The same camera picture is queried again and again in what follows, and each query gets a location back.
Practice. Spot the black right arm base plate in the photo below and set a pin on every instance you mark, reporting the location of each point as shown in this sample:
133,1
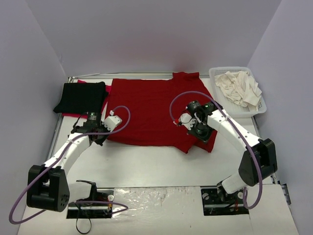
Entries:
214,205

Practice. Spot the red t-shirt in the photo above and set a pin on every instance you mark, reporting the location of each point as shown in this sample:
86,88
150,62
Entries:
148,108
105,98

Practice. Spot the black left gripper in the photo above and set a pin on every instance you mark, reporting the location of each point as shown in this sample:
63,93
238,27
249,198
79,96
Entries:
98,139

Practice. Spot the folded red t-shirt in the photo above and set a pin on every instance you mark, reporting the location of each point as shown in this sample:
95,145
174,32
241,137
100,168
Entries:
105,98

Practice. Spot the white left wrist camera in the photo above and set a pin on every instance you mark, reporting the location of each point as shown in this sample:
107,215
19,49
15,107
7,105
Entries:
112,121

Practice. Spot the white t-shirts pile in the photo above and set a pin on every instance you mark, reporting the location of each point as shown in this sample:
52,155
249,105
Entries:
240,88

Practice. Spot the white plastic laundry basket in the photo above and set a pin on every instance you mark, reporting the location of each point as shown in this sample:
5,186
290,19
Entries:
233,109

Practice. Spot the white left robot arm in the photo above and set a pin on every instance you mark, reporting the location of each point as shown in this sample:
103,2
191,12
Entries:
48,186

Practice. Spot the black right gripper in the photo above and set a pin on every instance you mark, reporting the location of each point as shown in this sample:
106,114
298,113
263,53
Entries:
202,133

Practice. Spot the folded black t-shirt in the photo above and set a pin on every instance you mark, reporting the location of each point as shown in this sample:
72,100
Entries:
80,98

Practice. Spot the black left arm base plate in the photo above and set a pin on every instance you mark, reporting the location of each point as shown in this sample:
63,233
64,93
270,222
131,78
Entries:
93,210

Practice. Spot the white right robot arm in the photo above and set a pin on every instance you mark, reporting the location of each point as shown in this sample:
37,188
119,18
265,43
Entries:
248,173

